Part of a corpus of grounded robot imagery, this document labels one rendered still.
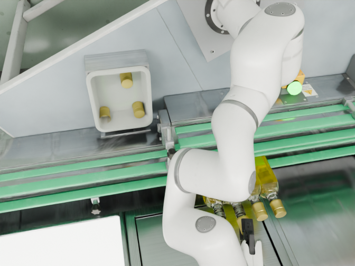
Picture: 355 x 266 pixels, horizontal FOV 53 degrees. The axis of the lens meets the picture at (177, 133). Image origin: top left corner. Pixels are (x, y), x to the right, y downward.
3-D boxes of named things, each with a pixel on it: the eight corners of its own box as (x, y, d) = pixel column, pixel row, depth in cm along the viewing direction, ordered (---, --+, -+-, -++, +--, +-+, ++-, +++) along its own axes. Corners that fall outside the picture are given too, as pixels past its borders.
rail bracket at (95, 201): (90, 188, 121) (92, 222, 112) (87, 176, 116) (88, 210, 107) (102, 186, 122) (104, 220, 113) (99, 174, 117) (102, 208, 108)
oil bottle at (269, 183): (239, 151, 123) (261, 202, 108) (241, 140, 119) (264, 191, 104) (254, 148, 124) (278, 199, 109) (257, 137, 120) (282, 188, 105)
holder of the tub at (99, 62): (99, 125, 119) (100, 142, 113) (84, 55, 99) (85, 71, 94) (149, 118, 121) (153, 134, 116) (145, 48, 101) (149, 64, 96)
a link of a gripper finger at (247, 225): (254, 242, 94) (252, 219, 99) (257, 236, 92) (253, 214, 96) (242, 241, 94) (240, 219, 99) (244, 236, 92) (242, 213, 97)
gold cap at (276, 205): (268, 206, 106) (273, 219, 103) (270, 199, 104) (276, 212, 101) (279, 204, 107) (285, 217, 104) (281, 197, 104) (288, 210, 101)
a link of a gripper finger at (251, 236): (253, 267, 89) (250, 254, 95) (255, 239, 87) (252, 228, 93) (249, 267, 89) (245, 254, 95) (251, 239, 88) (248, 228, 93)
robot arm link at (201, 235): (272, 227, 72) (213, 210, 82) (246, 145, 62) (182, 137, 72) (233, 295, 63) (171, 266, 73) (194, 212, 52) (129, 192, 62)
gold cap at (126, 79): (118, 70, 103) (120, 79, 100) (131, 69, 103) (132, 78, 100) (120, 80, 105) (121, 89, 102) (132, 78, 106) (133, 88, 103)
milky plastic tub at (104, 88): (95, 114, 114) (96, 133, 109) (83, 55, 98) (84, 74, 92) (149, 107, 117) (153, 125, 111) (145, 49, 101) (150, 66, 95)
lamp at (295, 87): (285, 92, 115) (288, 97, 113) (288, 81, 112) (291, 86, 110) (297, 89, 116) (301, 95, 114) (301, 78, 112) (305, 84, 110)
